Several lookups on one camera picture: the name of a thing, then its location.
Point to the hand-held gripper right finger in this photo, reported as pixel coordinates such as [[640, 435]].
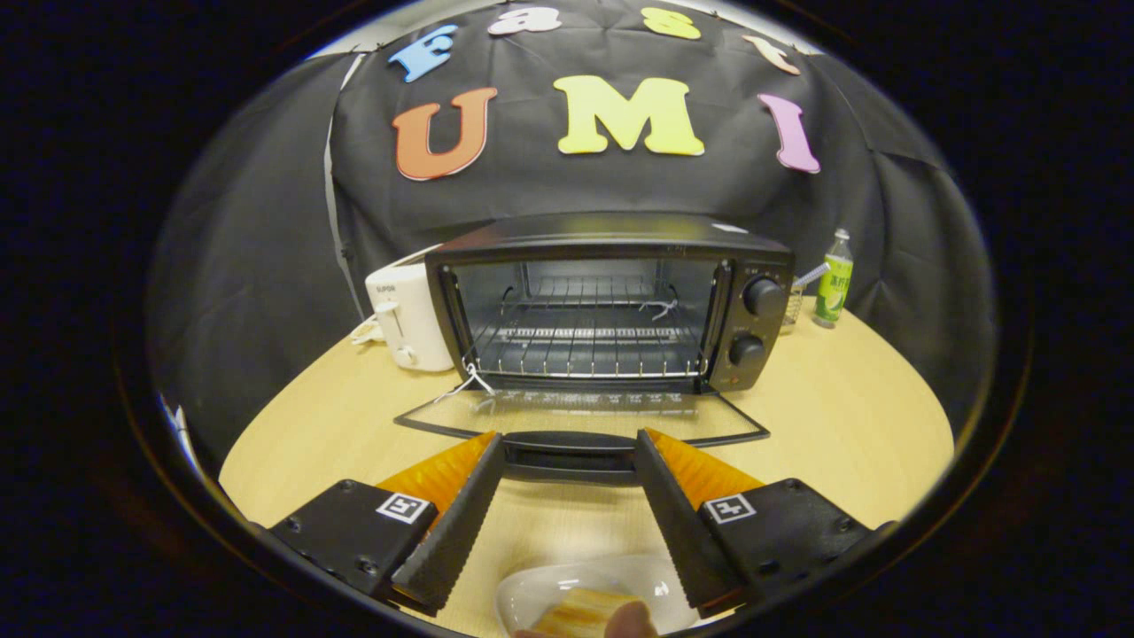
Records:
[[678, 523]]

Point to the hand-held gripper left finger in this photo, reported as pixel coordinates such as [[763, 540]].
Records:
[[461, 523]]

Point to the golden bread roll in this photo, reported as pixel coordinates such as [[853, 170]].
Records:
[[580, 611]]

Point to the black toaster oven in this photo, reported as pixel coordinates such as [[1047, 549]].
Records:
[[602, 235]]

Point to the white pop-up toaster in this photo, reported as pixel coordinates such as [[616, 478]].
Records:
[[412, 315]]

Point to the white plastic plate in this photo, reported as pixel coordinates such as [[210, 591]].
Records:
[[540, 589]]

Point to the striped straw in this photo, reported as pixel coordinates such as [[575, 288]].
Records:
[[811, 276]]

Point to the green drink bottle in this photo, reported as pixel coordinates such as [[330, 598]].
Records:
[[834, 283]]

